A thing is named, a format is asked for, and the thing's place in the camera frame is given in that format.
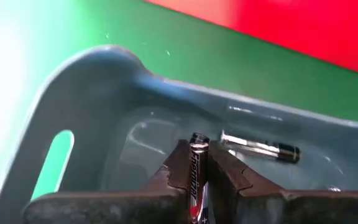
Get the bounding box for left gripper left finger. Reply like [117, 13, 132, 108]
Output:
[22, 139, 192, 224]

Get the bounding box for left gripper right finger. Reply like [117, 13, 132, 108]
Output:
[208, 140, 358, 224]

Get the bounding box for small silver battery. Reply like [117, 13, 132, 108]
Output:
[220, 129, 301, 165]

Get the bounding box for small cylindrical battery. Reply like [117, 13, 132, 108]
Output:
[188, 132, 211, 224]

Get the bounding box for grey plastic tub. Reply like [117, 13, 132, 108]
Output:
[0, 45, 358, 224]

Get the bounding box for long red plastic bin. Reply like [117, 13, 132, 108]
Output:
[144, 0, 358, 78]

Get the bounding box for green table mat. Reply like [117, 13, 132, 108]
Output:
[0, 0, 358, 200]

